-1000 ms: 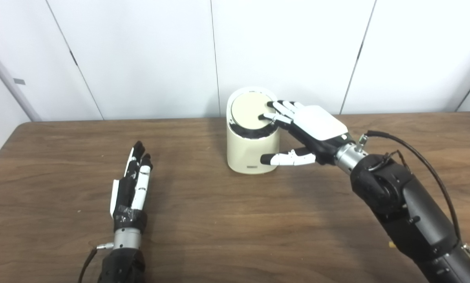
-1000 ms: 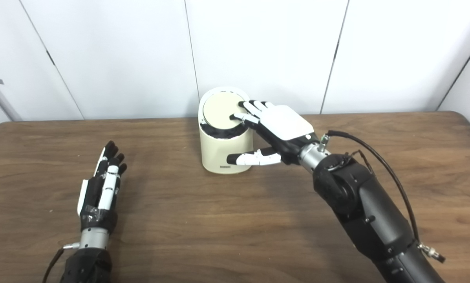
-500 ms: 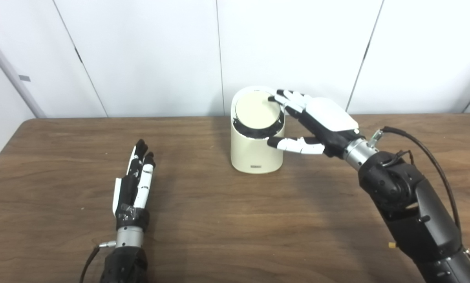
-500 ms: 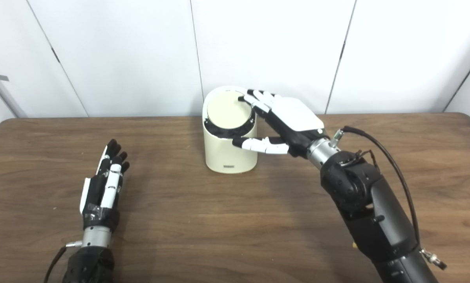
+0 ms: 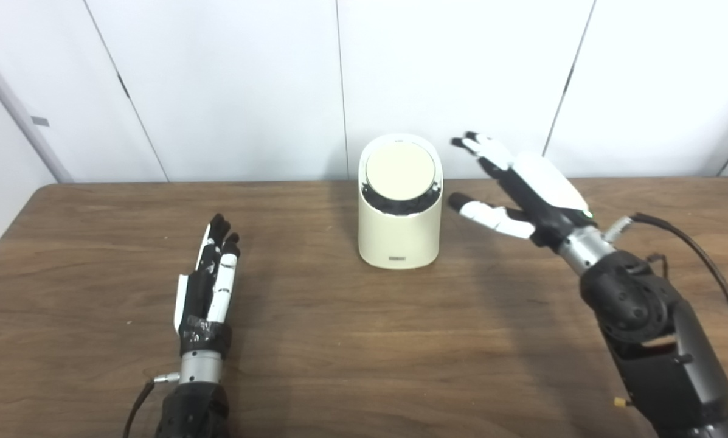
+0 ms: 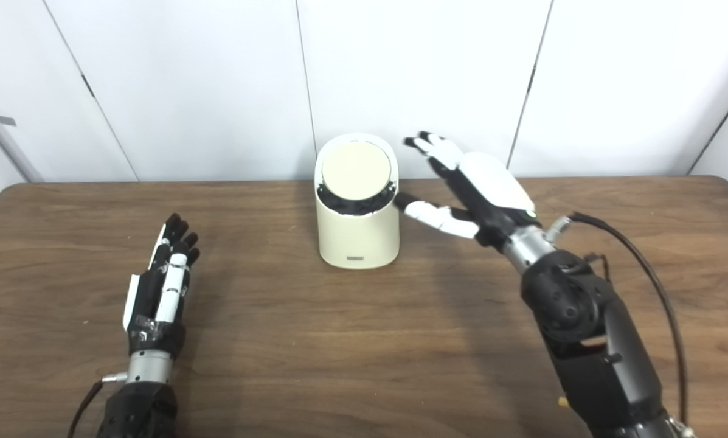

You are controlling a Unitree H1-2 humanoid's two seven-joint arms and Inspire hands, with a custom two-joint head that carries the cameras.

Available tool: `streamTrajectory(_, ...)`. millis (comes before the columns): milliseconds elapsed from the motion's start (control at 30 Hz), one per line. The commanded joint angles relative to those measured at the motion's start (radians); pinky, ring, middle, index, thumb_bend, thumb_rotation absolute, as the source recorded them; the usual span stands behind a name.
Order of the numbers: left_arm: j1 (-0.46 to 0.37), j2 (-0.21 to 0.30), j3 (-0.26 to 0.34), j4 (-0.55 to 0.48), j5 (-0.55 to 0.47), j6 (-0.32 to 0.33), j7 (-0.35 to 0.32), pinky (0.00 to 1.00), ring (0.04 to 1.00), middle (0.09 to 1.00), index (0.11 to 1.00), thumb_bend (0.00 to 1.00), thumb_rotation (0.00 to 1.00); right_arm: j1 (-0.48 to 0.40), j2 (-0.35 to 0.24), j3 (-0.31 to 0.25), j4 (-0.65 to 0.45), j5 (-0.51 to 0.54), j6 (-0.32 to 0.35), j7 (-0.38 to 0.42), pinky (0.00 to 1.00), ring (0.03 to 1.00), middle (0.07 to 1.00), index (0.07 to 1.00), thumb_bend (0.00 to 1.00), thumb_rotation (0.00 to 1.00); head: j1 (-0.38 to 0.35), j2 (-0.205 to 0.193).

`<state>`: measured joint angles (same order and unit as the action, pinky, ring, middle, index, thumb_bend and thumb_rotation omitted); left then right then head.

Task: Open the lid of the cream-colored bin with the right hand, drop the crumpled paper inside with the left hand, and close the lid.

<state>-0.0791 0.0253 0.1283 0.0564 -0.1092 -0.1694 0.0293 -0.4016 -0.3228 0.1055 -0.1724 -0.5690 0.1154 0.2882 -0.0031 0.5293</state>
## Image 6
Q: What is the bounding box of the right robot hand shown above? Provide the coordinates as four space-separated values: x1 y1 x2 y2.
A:
394 131 538 249

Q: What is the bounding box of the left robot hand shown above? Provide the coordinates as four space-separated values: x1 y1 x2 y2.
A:
123 213 201 358

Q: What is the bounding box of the round cream bin lid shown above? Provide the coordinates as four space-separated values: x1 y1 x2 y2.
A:
321 140 392 199

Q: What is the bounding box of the cream-colored bin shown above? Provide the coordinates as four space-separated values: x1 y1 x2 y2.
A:
314 133 401 269

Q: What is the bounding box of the black bin liner bag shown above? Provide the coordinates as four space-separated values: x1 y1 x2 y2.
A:
316 179 398 217

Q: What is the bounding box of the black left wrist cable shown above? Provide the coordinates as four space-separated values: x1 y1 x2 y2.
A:
66 372 128 438

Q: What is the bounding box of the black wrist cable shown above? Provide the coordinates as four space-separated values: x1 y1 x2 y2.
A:
546 212 699 438
66 372 128 438

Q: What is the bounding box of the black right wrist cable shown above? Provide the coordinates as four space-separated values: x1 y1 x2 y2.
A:
546 212 699 438

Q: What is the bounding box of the grey wall corner strip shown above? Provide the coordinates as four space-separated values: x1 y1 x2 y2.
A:
0 88 43 183

